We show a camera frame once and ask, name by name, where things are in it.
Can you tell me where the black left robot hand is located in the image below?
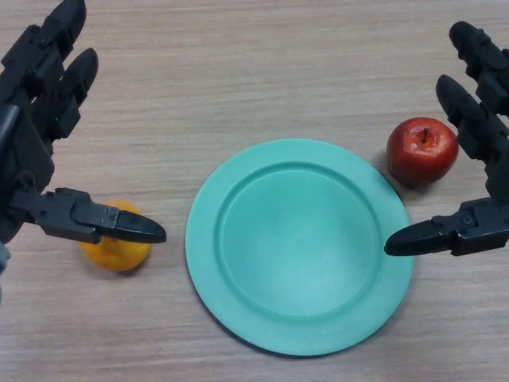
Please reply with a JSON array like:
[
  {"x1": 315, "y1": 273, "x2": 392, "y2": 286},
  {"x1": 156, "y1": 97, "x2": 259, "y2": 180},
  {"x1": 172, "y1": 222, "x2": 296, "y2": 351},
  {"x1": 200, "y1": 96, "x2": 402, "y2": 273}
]
[{"x1": 0, "y1": 0, "x2": 167, "y2": 245}]

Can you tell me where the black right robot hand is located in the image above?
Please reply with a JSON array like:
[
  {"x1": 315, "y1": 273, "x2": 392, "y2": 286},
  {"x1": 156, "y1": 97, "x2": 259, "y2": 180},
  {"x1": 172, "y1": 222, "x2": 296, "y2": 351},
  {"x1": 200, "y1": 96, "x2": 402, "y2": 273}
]
[{"x1": 384, "y1": 21, "x2": 509, "y2": 258}]

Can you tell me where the red apple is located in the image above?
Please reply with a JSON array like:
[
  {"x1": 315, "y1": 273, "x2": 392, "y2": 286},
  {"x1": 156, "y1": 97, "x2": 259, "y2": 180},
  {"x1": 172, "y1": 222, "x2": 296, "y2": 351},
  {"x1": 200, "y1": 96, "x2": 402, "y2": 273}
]
[{"x1": 386, "y1": 116, "x2": 460, "y2": 188}]

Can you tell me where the green round plate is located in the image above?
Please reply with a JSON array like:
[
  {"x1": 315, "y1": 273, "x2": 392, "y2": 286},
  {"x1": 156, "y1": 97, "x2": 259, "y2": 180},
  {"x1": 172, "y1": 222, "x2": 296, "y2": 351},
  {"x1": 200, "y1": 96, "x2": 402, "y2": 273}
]
[{"x1": 185, "y1": 138, "x2": 414, "y2": 357}]

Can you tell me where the yellow orange pear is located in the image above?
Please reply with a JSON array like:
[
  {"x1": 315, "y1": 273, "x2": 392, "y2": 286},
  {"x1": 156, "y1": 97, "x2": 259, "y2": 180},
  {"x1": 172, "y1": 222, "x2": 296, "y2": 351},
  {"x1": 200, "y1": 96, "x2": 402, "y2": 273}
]
[{"x1": 79, "y1": 198, "x2": 153, "y2": 273}]

